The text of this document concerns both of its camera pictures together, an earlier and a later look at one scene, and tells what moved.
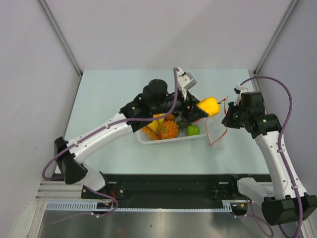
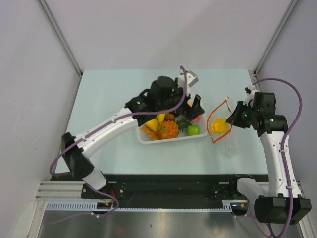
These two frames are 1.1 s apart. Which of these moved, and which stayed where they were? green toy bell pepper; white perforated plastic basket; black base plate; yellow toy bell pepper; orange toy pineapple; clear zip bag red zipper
Moved: clear zip bag red zipper; yellow toy bell pepper
Stayed: white perforated plastic basket; black base plate; green toy bell pepper; orange toy pineapple
